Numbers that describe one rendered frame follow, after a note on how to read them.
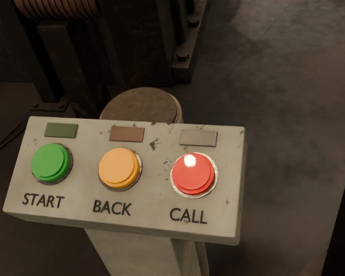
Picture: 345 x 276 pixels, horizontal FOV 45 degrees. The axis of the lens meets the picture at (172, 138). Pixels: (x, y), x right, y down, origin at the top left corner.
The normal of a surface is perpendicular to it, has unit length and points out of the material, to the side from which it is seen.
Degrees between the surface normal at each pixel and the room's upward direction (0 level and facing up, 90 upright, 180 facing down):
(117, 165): 20
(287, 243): 0
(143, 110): 0
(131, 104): 0
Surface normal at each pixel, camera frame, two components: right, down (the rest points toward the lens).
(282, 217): -0.14, -0.67
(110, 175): -0.20, -0.38
